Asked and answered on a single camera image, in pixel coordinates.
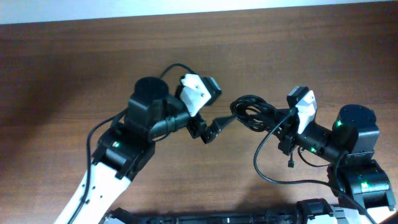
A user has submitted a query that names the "thick black cable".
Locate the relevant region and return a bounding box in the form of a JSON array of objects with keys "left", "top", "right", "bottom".
[{"left": 229, "top": 94, "right": 292, "bottom": 133}]

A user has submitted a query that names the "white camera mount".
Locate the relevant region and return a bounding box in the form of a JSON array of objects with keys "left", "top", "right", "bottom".
[
  {"left": 295, "top": 90, "right": 318, "bottom": 134},
  {"left": 180, "top": 73, "right": 211, "bottom": 117}
]

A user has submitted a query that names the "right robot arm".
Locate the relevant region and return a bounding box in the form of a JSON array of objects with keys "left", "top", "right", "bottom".
[{"left": 275, "top": 104, "right": 396, "bottom": 216}]

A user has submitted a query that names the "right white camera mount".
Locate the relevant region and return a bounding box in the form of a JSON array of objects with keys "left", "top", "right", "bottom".
[{"left": 295, "top": 90, "right": 318, "bottom": 134}]

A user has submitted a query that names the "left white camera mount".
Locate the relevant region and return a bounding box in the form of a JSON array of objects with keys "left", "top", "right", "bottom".
[{"left": 180, "top": 73, "right": 211, "bottom": 117}]

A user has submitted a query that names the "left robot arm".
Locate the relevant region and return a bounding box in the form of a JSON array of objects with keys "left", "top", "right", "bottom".
[{"left": 56, "top": 73, "right": 234, "bottom": 223}]

